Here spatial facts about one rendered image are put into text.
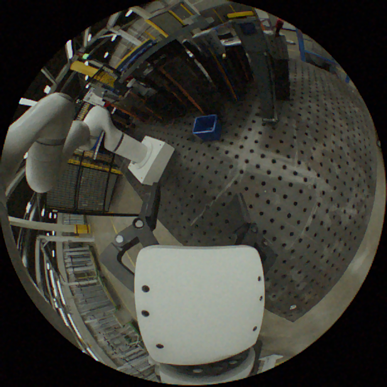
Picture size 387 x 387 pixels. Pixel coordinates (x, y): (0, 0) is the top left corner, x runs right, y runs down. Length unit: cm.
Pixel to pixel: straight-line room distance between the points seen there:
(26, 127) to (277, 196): 65
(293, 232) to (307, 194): 15
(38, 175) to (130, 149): 50
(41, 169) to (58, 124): 10
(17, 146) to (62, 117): 10
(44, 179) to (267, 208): 65
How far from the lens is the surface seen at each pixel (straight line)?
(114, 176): 295
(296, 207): 49
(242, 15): 39
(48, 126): 25
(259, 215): 46
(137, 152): 69
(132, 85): 78
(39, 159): 30
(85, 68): 202
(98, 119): 61
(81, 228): 789
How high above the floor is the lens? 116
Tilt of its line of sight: 57 degrees down
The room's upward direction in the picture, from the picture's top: 76 degrees counter-clockwise
